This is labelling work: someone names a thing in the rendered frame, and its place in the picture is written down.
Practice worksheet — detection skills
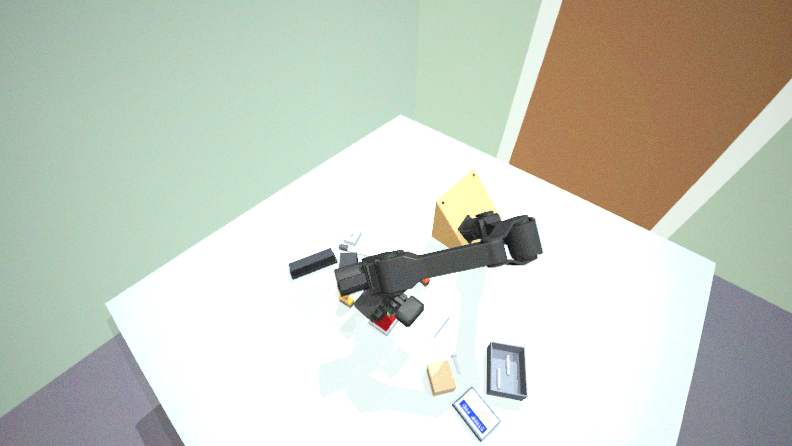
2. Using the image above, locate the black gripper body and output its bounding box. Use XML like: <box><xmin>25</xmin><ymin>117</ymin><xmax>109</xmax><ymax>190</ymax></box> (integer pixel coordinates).
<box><xmin>389</xmin><ymin>293</ymin><xmax>424</xmax><ymax>327</ymax></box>

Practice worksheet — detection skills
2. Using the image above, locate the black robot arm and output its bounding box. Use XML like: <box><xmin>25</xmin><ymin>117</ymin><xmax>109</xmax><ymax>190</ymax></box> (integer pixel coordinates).
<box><xmin>333</xmin><ymin>210</ymin><xmax>543</xmax><ymax>323</ymax></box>

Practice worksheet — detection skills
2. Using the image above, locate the cream paper card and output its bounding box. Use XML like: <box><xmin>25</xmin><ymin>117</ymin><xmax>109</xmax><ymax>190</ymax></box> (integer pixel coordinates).
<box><xmin>410</xmin><ymin>298</ymin><xmax>457</xmax><ymax>344</ymax></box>

